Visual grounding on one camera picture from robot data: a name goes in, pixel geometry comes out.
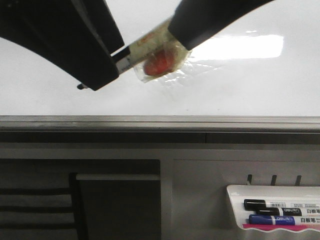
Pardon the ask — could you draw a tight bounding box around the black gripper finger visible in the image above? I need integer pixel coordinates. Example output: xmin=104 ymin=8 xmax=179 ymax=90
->
xmin=168 ymin=0 xmax=270 ymax=50
xmin=0 ymin=0 xmax=124 ymax=91

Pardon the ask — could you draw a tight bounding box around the black whiteboard marker with tape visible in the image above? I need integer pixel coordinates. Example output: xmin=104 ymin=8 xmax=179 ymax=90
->
xmin=73 ymin=17 xmax=189 ymax=91

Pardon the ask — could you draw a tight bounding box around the dark cabinet panel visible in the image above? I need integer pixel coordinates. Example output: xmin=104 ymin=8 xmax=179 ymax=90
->
xmin=79 ymin=180 xmax=162 ymax=240

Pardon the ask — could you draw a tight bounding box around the black chair back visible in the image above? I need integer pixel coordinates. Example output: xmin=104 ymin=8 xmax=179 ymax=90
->
xmin=0 ymin=172 xmax=89 ymax=240

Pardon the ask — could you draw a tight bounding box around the black capped marker upper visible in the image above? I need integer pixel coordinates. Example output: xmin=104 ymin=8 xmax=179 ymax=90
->
xmin=243 ymin=199 xmax=320 ymax=210

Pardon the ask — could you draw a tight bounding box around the black capped marker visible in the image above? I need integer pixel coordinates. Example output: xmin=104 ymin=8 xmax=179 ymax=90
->
xmin=255 ymin=207 xmax=320 ymax=217
xmin=243 ymin=199 xmax=320 ymax=210

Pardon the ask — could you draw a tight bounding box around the black capped marker middle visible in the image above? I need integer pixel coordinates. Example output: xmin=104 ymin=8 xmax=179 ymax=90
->
xmin=255 ymin=207 xmax=320 ymax=217

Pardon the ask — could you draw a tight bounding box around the blue capped marker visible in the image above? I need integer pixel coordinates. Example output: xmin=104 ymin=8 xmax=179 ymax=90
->
xmin=248 ymin=214 xmax=320 ymax=226

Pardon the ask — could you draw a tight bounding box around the white plastic marker tray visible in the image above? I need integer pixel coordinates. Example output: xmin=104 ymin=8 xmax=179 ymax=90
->
xmin=226 ymin=185 xmax=320 ymax=240

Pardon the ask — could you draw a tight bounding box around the white whiteboard with aluminium frame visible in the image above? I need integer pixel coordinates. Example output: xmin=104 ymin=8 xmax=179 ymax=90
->
xmin=0 ymin=0 xmax=320 ymax=132

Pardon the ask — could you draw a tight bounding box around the black wall hook left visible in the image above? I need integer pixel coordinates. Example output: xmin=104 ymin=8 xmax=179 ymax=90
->
xmin=246 ymin=174 xmax=253 ymax=186

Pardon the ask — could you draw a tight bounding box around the black wall hook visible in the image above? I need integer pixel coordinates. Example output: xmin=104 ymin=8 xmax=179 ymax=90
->
xmin=270 ymin=175 xmax=277 ymax=186
xmin=246 ymin=174 xmax=253 ymax=186
xmin=295 ymin=175 xmax=302 ymax=186

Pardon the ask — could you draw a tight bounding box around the black wall hook middle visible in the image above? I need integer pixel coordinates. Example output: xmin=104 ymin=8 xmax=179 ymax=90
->
xmin=270 ymin=175 xmax=277 ymax=186

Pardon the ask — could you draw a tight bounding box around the black wall hook right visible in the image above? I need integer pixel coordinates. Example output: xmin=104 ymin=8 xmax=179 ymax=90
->
xmin=295 ymin=175 xmax=302 ymax=186

